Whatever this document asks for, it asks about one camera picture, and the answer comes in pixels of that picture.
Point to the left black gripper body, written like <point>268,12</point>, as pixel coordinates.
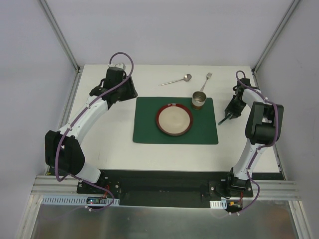
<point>130,89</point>

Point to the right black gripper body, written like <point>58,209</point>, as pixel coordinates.
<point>231,111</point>

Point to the black knife green handle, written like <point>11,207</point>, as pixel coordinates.
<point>223,120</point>

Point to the steel cup brown base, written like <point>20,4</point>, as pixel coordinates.
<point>198,100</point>

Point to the silver fork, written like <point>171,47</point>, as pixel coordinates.
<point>208,76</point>

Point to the dark green placemat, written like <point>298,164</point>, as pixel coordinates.
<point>203,130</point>

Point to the red rimmed beige plate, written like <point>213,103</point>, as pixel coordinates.
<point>174,119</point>

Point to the silver spoon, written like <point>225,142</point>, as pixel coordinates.
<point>186,78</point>

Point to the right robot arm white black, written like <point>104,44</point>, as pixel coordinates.
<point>262,130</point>

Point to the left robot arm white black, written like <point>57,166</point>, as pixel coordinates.
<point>63,147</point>

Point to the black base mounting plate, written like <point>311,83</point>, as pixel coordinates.
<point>181,189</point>

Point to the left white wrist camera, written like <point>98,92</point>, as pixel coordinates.
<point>118,65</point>

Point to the left aluminium frame post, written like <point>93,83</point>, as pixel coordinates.
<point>59,34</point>

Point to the aluminium frame post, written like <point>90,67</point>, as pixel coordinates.
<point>59,34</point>
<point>276,34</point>

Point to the right white cable duct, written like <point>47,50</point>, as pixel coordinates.
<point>218,204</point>

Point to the white cable duct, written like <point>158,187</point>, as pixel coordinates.
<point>79,201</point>
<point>218,204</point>

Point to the right aluminium frame post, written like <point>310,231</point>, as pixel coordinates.
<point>276,34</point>

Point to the front aluminium rail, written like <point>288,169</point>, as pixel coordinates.
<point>269,190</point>

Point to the left white cable duct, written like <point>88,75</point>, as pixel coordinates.
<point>79,201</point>

